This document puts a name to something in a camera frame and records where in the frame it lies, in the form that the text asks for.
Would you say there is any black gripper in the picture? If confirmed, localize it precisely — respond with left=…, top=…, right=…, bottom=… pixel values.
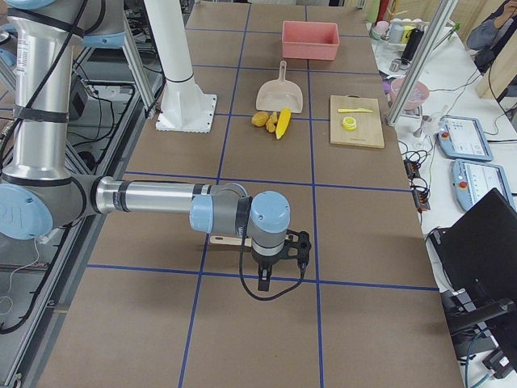
left=252, top=230, right=312, bottom=291

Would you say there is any wooden hand brush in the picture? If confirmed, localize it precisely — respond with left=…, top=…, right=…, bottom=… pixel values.
left=209, top=235, right=251, bottom=247

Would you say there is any beige plastic dustpan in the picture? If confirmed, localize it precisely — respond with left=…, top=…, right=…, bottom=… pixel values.
left=255, top=60, right=303, bottom=114

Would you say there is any pink plastic bin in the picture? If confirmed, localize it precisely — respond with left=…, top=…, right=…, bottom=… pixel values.
left=282, top=20, right=340, bottom=61

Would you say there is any orange toy fried piece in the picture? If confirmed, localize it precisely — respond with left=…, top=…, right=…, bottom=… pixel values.
left=265, top=112, right=278, bottom=133

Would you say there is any yellow toy corn cob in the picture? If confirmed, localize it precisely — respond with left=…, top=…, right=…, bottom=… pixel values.
left=275, top=108, right=292, bottom=140

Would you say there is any yellow toy lemon half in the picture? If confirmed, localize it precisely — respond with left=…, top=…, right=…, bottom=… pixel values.
left=342, top=116, right=357, bottom=131

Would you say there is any wooden cutting board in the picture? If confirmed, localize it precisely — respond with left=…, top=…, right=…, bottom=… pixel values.
left=330, top=95, right=385, bottom=149

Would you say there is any yellow plastic toy knife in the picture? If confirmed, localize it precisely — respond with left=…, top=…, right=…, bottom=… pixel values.
left=337, top=108, right=374, bottom=113

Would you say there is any black monitor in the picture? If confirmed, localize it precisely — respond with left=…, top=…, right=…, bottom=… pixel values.
left=428, top=187, right=517, bottom=308

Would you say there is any blue teach pendant lower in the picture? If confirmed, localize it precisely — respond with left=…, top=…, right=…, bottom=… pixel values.
left=452, top=159, right=516, bottom=211

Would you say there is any blue teach pendant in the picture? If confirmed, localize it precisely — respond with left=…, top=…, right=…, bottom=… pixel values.
left=452, top=159, right=516, bottom=211
left=437, top=115, right=494, bottom=162

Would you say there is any pink bowl with ice cubes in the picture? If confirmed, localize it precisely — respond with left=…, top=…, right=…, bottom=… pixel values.
left=388, top=78, right=431, bottom=110

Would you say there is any blue teach pendant upper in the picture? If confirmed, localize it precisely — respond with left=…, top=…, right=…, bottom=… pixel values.
left=437, top=115, right=494, bottom=162

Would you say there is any metal measuring cup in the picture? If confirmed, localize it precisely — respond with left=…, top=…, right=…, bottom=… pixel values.
left=389, top=58, right=410, bottom=73

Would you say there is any black bottle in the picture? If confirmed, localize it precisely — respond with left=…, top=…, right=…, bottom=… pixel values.
left=401, top=28, right=424, bottom=65

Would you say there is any person in dark clothes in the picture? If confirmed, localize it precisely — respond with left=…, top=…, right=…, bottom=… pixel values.
left=467, top=1, right=516, bottom=74

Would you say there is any aluminium frame post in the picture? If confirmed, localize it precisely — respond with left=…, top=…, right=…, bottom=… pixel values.
left=385, top=0, right=458, bottom=126

